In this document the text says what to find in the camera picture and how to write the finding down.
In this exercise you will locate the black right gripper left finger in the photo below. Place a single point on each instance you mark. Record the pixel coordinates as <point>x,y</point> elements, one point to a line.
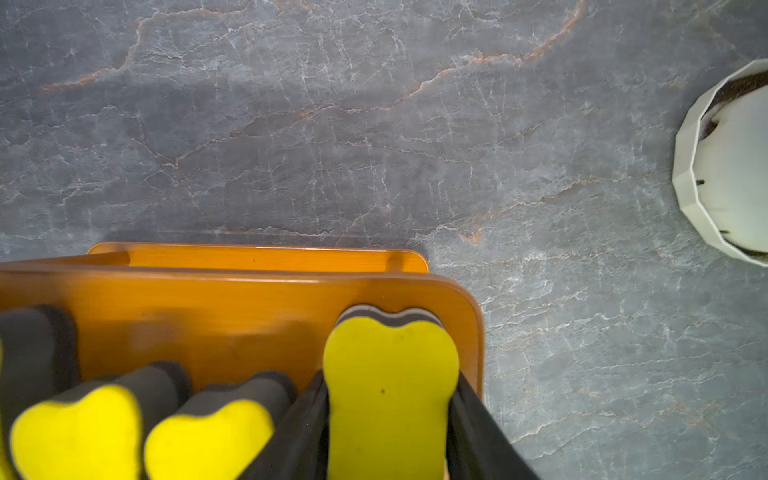
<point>298,448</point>

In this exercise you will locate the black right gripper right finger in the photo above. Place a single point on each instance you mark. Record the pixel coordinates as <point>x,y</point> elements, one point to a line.
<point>476,446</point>

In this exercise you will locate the yellow eraser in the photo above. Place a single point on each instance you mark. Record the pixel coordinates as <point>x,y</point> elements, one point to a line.
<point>390,378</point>
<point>97,429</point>
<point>38,360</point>
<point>220,430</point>

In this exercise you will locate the orange wooden two-tier shelf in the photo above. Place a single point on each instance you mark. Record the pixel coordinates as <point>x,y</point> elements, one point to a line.
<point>225,312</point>

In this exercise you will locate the white plant pot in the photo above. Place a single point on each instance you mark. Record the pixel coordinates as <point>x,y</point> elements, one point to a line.
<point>720,164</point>

